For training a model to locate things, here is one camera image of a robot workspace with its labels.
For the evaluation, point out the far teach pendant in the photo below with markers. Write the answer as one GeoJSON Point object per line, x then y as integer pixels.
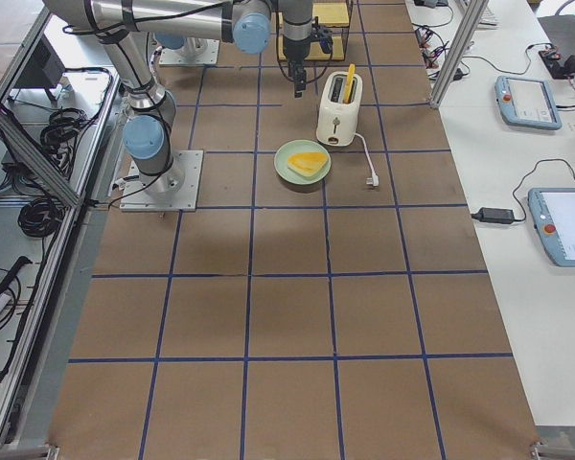
{"type": "Point", "coordinates": [526, 103]}

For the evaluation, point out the teach pendant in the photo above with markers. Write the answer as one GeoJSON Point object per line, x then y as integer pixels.
{"type": "Point", "coordinates": [553, 213]}
{"type": "Point", "coordinates": [526, 103]}

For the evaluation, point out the black power adapter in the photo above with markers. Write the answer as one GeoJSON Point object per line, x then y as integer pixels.
{"type": "Point", "coordinates": [494, 215]}

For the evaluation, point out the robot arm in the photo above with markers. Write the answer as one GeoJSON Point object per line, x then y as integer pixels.
{"type": "Point", "coordinates": [184, 45]}
{"type": "Point", "coordinates": [151, 108]}

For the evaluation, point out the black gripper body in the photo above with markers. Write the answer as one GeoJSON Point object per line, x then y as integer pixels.
{"type": "Point", "coordinates": [295, 51]}

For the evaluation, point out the aluminium frame post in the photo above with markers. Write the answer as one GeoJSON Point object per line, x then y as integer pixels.
{"type": "Point", "coordinates": [458, 46]}

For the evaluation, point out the light green plate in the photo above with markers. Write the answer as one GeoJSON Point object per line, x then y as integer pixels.
{"type": "Point", "coordinates": [286, 150]}

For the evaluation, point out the bread slice on plate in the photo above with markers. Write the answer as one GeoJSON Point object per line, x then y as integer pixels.
{"type": "Point", "coordinates": [307, 163]}

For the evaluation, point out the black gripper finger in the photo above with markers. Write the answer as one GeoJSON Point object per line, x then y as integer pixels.
{"type": "Point", "coordinates": [295, 75]}
{"type": "Point", "coordinates": [301, 79]}

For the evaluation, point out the black wire basket wooden shelves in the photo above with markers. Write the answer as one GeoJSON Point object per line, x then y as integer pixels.
{"type": "Point", "coordinates": [335, 15]}

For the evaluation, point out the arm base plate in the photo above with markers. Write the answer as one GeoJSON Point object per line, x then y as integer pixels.
{"type": "Point", "coordinates": [170, 58]}
{"type": "Point", "coordinates": [175, 190]}

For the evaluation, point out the near teach pendant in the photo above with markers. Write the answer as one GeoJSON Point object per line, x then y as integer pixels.
{"type": "Point", "coordinates": [553, 213]}

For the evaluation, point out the bread slice in toaster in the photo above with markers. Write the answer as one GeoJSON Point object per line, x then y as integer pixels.
{"type": "Point", "coordinates": [349, 83]}

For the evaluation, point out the cream white toaster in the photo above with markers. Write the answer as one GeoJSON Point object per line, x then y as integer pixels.
{"type": "Point", "coordinates": [337, 120]}

